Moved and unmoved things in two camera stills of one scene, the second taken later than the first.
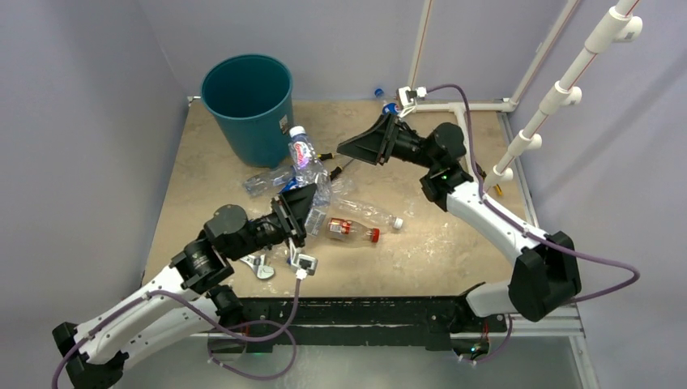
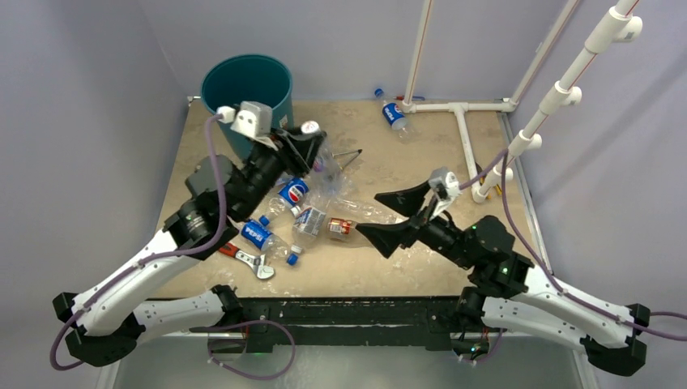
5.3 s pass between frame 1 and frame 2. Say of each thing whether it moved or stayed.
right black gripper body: moved
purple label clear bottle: moved
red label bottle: stayed
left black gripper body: moved
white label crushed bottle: stayed
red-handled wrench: stayed
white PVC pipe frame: stayed
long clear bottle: stayed
